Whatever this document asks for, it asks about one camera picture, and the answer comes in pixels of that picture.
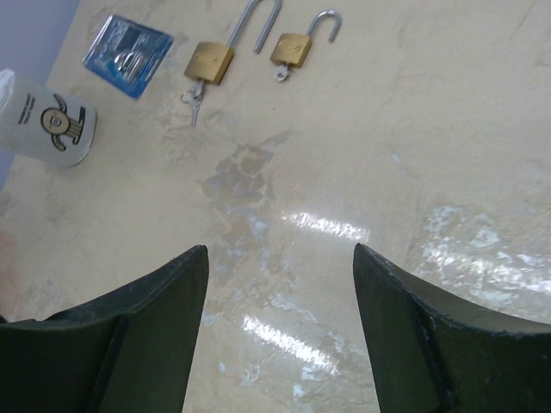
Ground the small brass padlock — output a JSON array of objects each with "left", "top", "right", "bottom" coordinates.
[{"left": 269, "top": 9, "right": 343, "bottom": 68}]

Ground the silver key bunch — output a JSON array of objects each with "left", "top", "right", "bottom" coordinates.
[{"left": 180, "top": 80, "right": 205, "bottom": 127}]

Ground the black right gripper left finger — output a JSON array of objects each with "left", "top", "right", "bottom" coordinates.
[{"left": 1, "top": 245, "right": 209, "bottom": 412}]

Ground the white paper roll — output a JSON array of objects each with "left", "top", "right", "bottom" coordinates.
[{"left": 1, "top": 69, "right": 97, "bottom": 168}]

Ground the blue blister pack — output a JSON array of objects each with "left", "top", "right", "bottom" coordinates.
[{"left": 83, "top": 15, "right": 174, "bottom": 100}]

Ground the large brass padlock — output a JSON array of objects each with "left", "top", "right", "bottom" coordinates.
[{"left": 184, "top": 0, "right": 260, "bottom": 85}]

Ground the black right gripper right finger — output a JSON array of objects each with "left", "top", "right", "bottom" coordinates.
[{"left": 353, "top": 243, "right": 550, "bottom": 412}]

